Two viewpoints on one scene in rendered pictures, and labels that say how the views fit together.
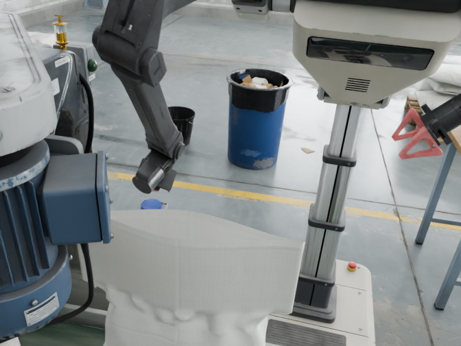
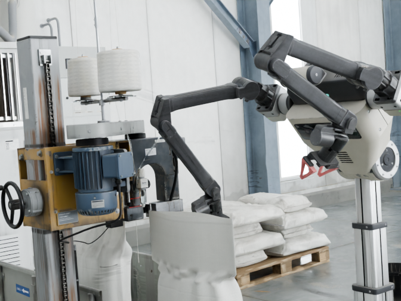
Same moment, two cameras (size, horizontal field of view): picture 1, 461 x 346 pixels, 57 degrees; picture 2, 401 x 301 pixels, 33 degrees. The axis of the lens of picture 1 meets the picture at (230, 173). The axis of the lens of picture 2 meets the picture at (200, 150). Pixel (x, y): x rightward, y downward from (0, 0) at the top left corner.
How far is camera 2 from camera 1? 200 cm
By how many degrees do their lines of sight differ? 47
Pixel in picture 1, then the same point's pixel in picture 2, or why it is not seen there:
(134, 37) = (157, 116)
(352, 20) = (312, 111)
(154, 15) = (163, 106)
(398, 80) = (358, 149)
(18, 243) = (92, 171)
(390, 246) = not seen: outside the picture
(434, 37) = not seen: hidden behind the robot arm
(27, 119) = (98, 129)
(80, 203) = (111, 160)
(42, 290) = (98, 194)
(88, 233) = (113, 172)
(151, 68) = (163, 128)
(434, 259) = not seen: outside the picture
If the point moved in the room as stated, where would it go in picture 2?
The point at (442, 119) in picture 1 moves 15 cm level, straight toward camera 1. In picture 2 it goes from (319, 153) to (280, 156)
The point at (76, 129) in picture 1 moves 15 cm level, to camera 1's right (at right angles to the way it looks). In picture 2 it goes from (166, 178) to (193, 178)
